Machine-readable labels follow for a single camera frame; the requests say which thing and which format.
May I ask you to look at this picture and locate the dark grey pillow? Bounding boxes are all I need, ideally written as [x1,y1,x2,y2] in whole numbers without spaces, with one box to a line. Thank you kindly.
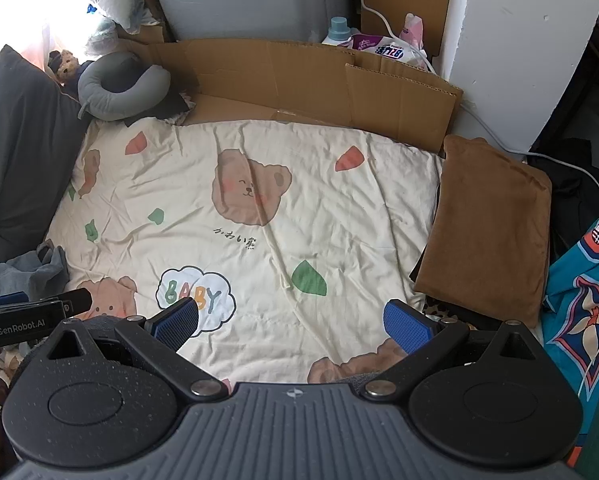
[0,44,92,281]

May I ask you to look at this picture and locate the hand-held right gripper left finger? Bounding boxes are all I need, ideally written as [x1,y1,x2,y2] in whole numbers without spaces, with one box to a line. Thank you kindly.
[46,296,231,403]

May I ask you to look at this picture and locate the flat brown cardboard sheet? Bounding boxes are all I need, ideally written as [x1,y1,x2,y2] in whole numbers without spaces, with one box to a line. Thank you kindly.
[124,37,464,155]

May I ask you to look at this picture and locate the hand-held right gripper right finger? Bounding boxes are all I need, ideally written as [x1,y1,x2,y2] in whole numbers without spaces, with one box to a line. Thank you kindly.
[362,299,551,403]

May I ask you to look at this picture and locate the white detergent bottle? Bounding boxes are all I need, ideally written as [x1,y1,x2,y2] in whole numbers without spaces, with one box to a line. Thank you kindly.
[322,16,363,51]

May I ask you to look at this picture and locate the black clothing pile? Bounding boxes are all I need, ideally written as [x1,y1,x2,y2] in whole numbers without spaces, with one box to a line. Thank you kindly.
[527,137,599,261]

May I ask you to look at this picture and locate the white cable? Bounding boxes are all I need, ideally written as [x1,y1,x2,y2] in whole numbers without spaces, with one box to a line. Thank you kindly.
[354,0,433,68]
[459,102,599,211]

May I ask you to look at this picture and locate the black cloth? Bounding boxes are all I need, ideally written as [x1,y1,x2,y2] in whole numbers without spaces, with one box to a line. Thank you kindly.
[123,91,196,128]

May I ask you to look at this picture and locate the brown folded garment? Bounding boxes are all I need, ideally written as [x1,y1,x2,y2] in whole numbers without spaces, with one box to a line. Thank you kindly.
[412,135,553,329]

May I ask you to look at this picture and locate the bear print blanket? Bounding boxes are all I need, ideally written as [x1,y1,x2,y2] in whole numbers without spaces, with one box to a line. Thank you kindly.
[44,119,446,397]

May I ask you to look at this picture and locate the blue denim jeans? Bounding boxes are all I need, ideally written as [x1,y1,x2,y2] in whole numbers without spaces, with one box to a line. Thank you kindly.
[0,239,71,307]

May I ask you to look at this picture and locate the teal patterned cloth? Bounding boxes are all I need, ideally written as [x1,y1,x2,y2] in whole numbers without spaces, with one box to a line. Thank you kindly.
[542,209,599,480]

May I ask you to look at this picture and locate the brown teddy bear toy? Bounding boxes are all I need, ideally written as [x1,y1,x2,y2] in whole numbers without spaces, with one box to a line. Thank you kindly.
[48,49,96,86]

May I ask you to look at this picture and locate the leopard print cloth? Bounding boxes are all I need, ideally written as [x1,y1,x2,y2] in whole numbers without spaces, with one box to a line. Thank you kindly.
[422,295,476,324]

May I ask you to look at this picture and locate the printed plastic bag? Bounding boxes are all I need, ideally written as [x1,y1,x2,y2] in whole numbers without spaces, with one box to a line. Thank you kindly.
[349,12,436,74]

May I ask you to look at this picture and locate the grey plush elephant toy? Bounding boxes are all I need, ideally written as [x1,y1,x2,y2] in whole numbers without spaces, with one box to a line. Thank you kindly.
[76,51,172,122]

